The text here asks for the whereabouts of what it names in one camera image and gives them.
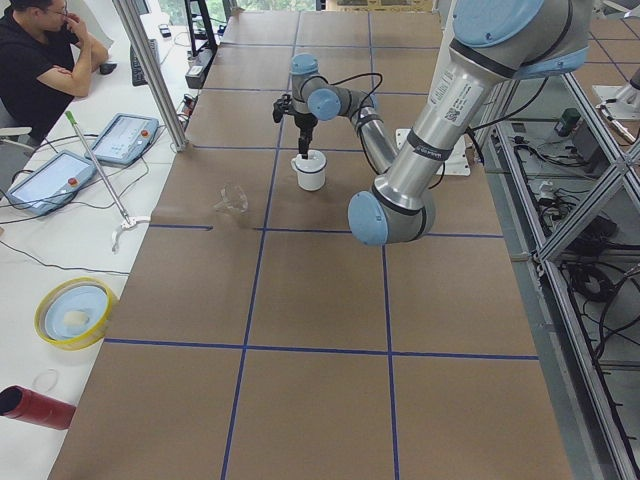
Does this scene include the black power adapter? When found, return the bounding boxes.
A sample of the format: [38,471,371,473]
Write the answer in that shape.
[554,107,581,138]

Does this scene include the aluminium frame rail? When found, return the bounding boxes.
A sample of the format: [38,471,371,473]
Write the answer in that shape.
[480,75,639,479]

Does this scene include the far teach pendant tablet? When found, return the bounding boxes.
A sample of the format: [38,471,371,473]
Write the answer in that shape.
[91,113,160,167]

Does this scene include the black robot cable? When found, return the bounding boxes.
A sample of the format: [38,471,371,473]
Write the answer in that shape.
[329,72,551,186]

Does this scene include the yellow rimmed bowl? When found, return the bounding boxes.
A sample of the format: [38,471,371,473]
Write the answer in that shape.
[34,277,119,351]

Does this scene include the white round lid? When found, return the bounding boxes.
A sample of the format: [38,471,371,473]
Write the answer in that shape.
[291,150,327,174]

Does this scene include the person in black shirt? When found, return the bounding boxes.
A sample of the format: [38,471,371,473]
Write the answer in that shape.
[1,1,109,143]

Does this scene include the near teach pendant tablet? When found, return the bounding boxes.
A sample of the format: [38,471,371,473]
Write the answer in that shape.
[7,150,97,216]

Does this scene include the red cylinder tube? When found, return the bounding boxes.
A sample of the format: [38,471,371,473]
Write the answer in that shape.
[1,385,76,430]

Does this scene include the teach pendant tablet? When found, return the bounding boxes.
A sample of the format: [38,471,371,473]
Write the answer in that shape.
[91,113,160,167]
[7,150,97,216]

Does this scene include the black keyboard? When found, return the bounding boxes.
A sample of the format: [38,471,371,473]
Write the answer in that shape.
[130,47,147,87]

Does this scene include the white enamel mug blue rim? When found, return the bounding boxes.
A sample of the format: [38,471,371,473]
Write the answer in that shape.
[292,167,326,191]

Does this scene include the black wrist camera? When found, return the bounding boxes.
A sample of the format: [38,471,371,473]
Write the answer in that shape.
[272,93,292,124]

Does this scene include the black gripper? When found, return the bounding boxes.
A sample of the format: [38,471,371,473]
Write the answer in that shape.
[293,112,318,159]

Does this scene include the reacher grabber stick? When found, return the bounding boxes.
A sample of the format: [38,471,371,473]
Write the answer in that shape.
[65,110,151,254]

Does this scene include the black computer mouse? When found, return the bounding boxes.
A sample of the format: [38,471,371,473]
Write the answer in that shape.
[99,62,117,76]

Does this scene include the aluminium frame post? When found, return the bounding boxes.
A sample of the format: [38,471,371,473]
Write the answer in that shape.
[112,0,188,152]

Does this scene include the clear plastic funnel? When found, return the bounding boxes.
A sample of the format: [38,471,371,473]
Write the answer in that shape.
[214,183,249,214]

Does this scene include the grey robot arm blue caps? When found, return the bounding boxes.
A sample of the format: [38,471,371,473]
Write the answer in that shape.
[290,1,593,246]

